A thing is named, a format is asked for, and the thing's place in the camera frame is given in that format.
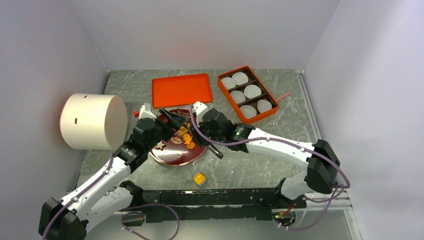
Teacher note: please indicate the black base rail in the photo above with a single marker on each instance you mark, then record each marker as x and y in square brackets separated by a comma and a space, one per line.
[257, 203]

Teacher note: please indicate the dark red round plate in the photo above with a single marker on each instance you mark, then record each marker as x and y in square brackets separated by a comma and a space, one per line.
[175, 153]

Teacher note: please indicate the white paper liner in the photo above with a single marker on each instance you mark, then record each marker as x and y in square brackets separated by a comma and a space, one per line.
[252, 91]
[240, 78]
[228, 83]
[248, 111]
[264, 105]
[238, 96]

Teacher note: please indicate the metal tongs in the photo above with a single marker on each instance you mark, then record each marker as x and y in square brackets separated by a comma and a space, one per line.
[193, 136]

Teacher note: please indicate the yellow small block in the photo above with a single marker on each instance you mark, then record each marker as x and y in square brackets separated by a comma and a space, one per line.
[200, 179]

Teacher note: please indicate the star shaped iced cookie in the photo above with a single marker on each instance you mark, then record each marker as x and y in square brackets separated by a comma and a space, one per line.
[160, 145]

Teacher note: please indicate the pink stick behind box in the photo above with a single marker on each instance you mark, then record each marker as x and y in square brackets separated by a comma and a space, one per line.
[283, 96]

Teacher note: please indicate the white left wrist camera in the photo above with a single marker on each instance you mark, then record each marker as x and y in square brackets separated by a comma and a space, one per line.
[145, 111]

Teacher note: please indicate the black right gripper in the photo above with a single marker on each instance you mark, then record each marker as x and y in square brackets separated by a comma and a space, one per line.
[201, 125]

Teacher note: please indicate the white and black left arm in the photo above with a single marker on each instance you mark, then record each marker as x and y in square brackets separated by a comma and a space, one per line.
[108, 190]

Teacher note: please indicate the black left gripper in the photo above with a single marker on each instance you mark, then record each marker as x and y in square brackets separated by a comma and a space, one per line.
[174, 122]

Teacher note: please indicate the orange box lid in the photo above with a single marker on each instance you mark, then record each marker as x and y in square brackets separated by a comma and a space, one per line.
[174, 91]

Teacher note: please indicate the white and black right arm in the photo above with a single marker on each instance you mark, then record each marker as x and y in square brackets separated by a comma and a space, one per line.
[319, 165]

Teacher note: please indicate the round orange cookie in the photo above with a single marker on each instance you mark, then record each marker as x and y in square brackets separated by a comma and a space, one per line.
[190, 146]

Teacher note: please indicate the orange compartment box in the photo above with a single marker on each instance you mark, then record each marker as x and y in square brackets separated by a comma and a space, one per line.
[253, 79]

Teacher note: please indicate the white cylinder container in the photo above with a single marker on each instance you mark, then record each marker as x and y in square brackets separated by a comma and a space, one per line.
[94, 122]

